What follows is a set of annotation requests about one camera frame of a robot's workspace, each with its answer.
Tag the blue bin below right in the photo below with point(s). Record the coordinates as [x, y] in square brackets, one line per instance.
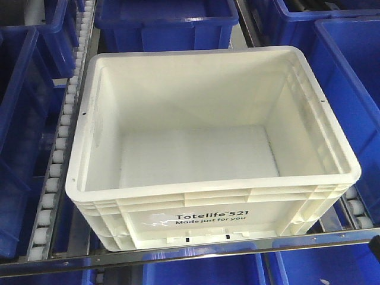
[349, 264]

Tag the white plastic tote bin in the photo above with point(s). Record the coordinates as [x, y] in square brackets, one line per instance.
[198, 147]

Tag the blue bin shelf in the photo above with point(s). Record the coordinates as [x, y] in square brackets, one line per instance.
[29, 99]
[345, 59]

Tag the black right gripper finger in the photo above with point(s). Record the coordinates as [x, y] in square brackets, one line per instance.
[374, 246]

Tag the blue bin below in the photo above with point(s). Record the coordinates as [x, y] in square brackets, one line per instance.
[202, 265]
[349, 264]

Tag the shelf roller track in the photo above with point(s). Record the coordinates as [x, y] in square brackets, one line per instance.
[356, 210]
[52, 196]

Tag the blue bin behind tote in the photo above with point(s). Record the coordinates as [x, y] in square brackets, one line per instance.
[153, 26]

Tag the blue bin below centre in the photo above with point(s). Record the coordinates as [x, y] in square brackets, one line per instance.
[202, 265]

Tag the blue bin far rear right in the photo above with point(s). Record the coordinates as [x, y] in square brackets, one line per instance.
[291, 23]

